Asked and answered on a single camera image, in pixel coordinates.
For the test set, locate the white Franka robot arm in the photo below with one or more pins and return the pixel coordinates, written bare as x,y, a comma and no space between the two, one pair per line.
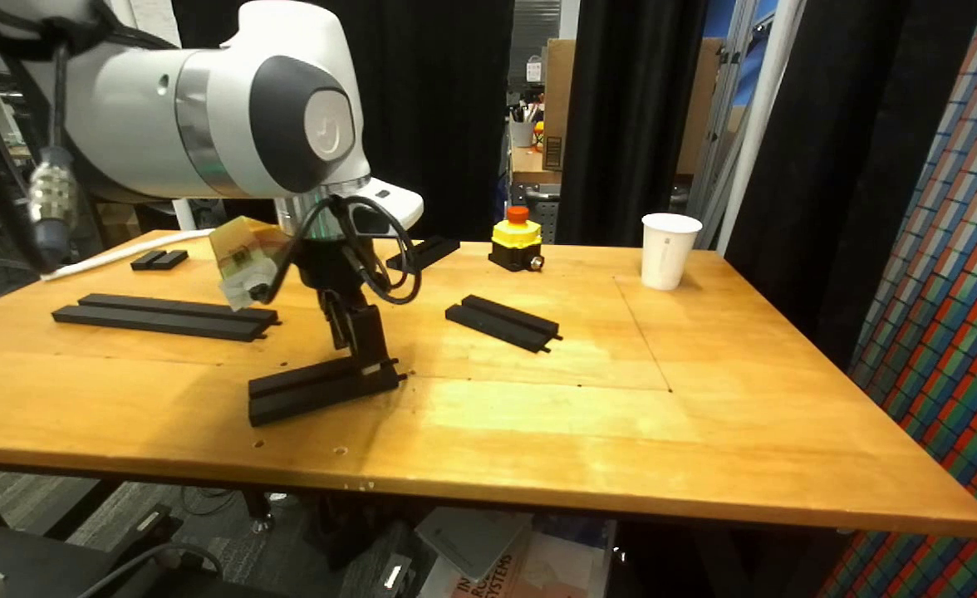
266,113

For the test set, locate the black track piece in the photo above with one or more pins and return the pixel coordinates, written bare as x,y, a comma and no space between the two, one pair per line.
220,320
503,325
420,256
317,388

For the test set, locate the black track piece table edge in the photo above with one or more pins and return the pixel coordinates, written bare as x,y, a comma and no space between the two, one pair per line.
117,309

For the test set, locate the yellow wrist camera box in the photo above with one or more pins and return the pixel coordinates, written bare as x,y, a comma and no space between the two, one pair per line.
247,260

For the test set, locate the small black connector block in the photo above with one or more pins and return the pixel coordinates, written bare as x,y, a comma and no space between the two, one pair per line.
158,260

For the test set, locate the black curtain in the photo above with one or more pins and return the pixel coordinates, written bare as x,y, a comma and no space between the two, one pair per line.
432,95

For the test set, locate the colourful woven backdrop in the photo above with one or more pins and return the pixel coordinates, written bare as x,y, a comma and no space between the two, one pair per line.
918,358

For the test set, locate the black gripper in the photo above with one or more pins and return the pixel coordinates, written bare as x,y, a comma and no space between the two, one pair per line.
354,325

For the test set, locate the white paper cup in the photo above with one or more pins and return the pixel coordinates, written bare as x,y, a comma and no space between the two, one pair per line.
665,245

